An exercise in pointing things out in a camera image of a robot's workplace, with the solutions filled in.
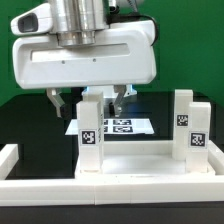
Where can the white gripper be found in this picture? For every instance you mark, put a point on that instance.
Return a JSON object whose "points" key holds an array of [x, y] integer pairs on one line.
{"points": [[122, 54]]}

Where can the white desk top tray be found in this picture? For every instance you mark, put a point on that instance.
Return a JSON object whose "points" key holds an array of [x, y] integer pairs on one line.
{"points": [[141, 159]]}

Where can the white left fence bar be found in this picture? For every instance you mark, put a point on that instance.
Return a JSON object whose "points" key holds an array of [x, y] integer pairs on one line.
{"points": [[8, 158]]}

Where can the white fence bar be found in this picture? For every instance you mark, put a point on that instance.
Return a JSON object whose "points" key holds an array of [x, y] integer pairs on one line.
{"points": [[216, 159], [130, 191], [8, 158]]}

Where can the white right fence bar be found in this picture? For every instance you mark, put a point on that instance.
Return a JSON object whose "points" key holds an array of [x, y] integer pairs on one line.
{"points": [[216, 159]]}

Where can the white front fence bar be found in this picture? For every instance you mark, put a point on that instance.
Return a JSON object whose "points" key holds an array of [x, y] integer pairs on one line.
{"points": [[130, 191]]}

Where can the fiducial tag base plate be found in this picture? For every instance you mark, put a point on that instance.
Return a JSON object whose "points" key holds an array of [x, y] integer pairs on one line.
{"points": [[128, 126]]}

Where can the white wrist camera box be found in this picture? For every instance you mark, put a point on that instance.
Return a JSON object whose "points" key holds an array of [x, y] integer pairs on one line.
{"points": [[38, 20]]}

